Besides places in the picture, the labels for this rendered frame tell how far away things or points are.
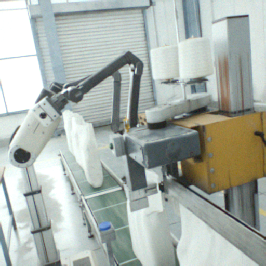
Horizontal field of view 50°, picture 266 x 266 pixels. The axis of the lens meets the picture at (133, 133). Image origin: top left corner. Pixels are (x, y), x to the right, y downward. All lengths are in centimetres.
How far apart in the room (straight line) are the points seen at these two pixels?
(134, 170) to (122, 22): 815
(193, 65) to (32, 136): 98
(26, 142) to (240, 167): 116
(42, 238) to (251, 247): 144
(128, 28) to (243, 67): 802
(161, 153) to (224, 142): 33
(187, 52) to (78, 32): 775
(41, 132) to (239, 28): 114
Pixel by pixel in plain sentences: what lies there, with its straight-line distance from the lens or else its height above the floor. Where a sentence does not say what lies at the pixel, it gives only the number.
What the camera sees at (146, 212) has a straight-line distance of 166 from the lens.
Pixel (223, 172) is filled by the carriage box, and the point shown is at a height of 111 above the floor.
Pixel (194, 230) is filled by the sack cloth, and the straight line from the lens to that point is 123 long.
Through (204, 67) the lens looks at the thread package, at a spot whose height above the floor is 157.
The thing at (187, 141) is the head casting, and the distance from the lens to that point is 112.
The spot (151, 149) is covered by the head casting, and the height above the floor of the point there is 131.
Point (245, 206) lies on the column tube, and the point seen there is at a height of 87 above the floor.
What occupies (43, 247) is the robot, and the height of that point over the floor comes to 56.
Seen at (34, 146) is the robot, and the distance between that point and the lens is 178.
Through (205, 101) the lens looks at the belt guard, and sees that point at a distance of 153.
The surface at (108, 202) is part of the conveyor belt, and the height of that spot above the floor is 38.
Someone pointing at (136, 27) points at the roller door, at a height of 281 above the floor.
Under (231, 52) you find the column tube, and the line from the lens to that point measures 136.
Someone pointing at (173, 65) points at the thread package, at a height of 159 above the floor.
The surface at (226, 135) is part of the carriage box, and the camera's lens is 130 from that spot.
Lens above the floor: 160
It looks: 13 degrees down
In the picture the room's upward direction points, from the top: 8 degrees counter-clockwise
